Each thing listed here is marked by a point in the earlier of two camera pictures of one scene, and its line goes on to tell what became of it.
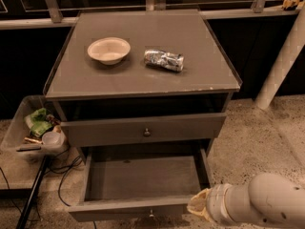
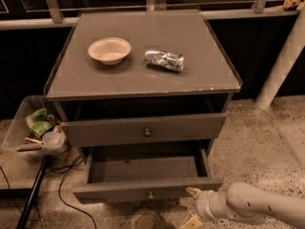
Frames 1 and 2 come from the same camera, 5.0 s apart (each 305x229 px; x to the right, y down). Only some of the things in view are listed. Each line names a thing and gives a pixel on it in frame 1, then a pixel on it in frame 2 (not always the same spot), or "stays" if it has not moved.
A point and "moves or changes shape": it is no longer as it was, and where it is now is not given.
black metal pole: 26,215 stays
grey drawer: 140,184 moves or changes shape
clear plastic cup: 51,138 stays
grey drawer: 142,130 stays
